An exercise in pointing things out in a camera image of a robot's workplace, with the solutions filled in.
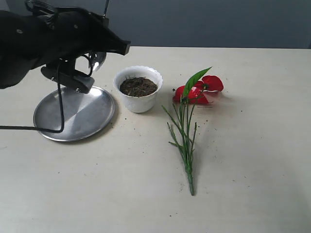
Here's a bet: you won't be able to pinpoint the round stainless steel plate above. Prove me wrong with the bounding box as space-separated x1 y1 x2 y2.
33 86 116 142

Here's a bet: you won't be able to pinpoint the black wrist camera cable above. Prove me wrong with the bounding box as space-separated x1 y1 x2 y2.
0 0 94 133

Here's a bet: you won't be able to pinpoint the dark contents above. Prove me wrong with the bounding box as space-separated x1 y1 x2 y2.
120 77 157 98

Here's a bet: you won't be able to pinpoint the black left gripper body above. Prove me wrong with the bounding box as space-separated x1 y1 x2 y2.
0 7 98 89

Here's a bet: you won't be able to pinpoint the red artificial flower stem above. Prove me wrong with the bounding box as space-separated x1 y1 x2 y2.
162 67 224 196

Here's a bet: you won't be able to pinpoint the white scalloped flower pot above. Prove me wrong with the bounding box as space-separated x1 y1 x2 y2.
113 66 163 113

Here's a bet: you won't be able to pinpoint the stainless steel spork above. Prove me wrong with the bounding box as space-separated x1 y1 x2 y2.
88 0 110 71

